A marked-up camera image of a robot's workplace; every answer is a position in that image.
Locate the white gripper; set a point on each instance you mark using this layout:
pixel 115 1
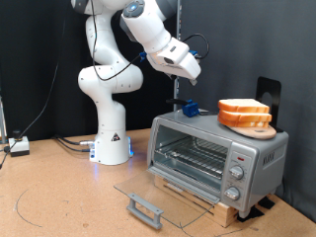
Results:
pixel 177 64

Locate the fork with blue grip block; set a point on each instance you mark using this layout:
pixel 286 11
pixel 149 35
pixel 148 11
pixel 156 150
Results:
pixel 190 109

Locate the white bread slice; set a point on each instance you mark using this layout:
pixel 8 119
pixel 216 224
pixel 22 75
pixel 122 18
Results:
pixel 245 105
pixel 245 117
pixel 240 124

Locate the glass oven door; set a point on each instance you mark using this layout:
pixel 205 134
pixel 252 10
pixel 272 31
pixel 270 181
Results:
pixel 146 217

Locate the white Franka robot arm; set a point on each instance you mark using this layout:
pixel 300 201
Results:
pixel 108 131

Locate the silver toaster oven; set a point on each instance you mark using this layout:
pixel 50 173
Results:
pixel 210 126

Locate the silver oven knob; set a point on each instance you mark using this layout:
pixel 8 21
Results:
pixel 232 193
pixel 237 172

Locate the vertical aluminium pole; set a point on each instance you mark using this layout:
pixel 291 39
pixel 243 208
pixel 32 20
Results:
pixel 177 95

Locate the grey backdrop curtain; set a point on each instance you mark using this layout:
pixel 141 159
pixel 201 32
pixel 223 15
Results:
pixel 247 39

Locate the black metal bookend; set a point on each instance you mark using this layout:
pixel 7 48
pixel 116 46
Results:
pixel 273 85

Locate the round wooden board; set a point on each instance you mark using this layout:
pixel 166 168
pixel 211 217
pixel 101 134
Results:
pixel 260 133

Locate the black foam pad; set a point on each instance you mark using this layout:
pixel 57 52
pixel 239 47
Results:
pixel 250 214
pixel 266 203

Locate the black backdrop curtain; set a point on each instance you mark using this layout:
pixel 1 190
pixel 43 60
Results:
pixel 26 49

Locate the grey emergency stop box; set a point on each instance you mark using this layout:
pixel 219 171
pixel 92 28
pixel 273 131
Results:
pixel 19 144

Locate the thin metal pole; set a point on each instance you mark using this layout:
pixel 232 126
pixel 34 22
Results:
pixel 2 125

